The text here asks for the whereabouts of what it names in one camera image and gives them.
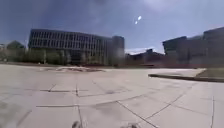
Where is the low dark building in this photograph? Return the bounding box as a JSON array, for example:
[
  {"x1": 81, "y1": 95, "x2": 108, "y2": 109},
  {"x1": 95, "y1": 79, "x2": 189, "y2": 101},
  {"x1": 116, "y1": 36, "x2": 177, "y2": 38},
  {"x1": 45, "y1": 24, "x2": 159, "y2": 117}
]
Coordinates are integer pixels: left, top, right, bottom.
[{"x1": 124, "y1": 48, "x2": 167, "y2": 68}]

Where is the low flat planter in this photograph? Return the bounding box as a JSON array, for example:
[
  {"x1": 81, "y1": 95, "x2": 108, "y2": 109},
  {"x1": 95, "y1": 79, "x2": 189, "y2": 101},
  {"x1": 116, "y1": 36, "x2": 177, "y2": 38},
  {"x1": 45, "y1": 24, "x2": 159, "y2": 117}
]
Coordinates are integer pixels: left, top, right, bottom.
[{"x1": 54, "y1": 65, "x2": 105, "y2": 73}]

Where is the grey concrete slab plaza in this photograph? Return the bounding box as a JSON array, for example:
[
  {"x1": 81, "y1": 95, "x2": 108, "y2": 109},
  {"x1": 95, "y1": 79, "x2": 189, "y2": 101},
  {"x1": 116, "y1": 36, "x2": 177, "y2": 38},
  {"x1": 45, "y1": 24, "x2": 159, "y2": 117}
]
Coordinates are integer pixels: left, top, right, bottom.
[{"x1": 0, "y1": 63, "x2": 224, "y2": 128}]

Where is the large building with grid windows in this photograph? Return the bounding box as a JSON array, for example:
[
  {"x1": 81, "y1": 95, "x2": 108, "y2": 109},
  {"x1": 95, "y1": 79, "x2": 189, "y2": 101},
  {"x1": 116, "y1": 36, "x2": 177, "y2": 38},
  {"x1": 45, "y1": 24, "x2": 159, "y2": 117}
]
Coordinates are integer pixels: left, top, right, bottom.
[{"x1": 27, "y1": 28, "x2": 126, "y2": 66}]

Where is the robot's own part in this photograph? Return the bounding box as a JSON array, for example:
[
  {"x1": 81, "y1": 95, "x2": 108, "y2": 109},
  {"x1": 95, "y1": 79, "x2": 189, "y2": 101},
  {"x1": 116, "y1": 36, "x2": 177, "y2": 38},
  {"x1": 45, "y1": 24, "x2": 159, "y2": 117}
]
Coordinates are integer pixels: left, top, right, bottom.
[
  {"x1": 71, "y1": 120, "x2": 83, "y2": 128},
  {"x1": 120, "y1": 123, "x2": 141, "y2": 128}
]

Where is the dark raised kerb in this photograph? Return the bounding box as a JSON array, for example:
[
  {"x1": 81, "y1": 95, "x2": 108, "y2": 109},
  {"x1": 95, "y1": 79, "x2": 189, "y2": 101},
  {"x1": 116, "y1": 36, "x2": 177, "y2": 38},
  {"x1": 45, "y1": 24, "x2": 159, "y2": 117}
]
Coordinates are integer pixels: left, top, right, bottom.
[{"x1": 147, "y1": 68, "x2": 224, "y2": 84}]

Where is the row of trees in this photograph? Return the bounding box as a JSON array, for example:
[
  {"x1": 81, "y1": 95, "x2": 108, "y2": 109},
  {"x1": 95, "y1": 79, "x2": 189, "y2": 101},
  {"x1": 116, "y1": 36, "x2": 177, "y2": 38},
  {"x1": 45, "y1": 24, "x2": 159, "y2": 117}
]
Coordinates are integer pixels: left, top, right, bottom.
[{"x1": 0, "y1": 40, "x2": 109, "y2": 66}]

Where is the dark stepped building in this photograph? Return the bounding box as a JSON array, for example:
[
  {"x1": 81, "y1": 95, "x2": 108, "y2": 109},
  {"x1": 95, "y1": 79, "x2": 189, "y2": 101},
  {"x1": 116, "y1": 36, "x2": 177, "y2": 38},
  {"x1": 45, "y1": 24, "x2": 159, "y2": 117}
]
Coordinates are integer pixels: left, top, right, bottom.
[{"x1": 162, "y1": 26, "x2": 224, "y2": 69}]

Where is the grass patch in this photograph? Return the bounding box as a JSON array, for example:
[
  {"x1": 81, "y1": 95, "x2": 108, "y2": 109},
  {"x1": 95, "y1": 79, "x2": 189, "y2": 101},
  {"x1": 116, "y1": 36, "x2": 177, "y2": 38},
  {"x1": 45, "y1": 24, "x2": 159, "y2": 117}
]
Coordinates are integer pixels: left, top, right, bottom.
[{"x1": 196, "y1": 68, "x2": 224, "y2": 80}]

